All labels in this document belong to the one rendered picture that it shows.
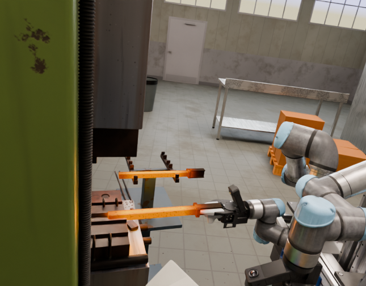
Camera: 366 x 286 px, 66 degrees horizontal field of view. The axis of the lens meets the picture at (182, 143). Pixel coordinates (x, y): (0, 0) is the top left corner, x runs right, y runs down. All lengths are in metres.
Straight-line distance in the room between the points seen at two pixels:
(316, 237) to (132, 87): 0.52
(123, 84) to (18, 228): 0.36
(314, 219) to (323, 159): 0.51
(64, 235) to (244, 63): 10.67
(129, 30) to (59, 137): 0.32
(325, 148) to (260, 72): 10.10
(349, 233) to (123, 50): 0.63
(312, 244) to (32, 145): 0.58
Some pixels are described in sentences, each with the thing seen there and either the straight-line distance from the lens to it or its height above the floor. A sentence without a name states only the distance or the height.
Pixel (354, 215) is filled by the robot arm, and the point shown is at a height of 1.26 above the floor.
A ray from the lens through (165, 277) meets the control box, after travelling 0.56.
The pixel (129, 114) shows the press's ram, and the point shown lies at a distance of 0.68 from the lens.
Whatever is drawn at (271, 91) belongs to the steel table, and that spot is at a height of 0.95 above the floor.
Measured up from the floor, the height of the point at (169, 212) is 1.01.
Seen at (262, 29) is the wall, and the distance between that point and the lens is 11.11.
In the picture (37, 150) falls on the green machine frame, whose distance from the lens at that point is 0.41.
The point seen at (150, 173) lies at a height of 0.94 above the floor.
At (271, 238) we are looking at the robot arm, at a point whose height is 0.89.
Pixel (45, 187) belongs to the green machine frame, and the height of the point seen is 1.37.
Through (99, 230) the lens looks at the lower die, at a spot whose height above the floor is 0.99.
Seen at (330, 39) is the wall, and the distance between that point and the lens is 12.04.
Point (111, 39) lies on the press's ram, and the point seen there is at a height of 1.56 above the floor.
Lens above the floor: 1.59
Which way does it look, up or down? 20 degrees down
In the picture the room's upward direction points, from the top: 8 degrees clockwise
